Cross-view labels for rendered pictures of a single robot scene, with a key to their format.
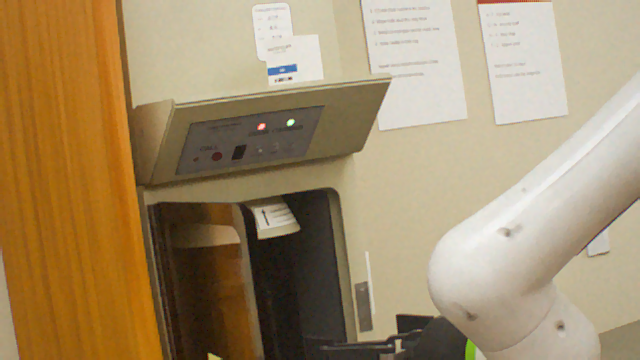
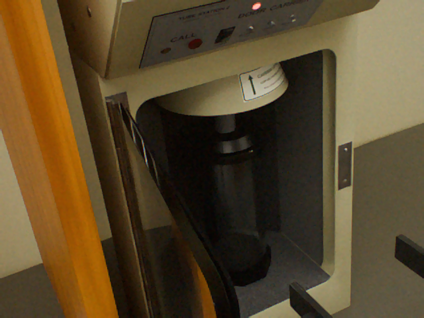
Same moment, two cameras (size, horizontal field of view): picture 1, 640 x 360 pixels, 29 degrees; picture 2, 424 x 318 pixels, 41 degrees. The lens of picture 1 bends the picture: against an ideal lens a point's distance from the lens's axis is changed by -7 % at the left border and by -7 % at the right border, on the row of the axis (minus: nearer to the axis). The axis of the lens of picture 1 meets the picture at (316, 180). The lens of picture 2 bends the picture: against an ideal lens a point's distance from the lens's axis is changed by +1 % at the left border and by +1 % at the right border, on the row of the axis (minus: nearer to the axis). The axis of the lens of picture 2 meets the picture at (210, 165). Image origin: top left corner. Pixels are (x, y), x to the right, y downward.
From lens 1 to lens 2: 1.10 m
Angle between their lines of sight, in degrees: 28
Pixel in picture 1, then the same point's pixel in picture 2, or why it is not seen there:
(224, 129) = (204, 16)
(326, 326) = (302, 168)
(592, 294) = not seen: outside the picture
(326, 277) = (309, 128)
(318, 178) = (316, 40)
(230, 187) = (213, 63)
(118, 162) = (36, 85)
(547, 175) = not seen: outside the picture
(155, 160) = (106, 57)
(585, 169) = not seen: outside the picture
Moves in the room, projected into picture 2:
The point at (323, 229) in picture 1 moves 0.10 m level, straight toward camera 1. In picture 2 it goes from (312, 83) to (317, 116)
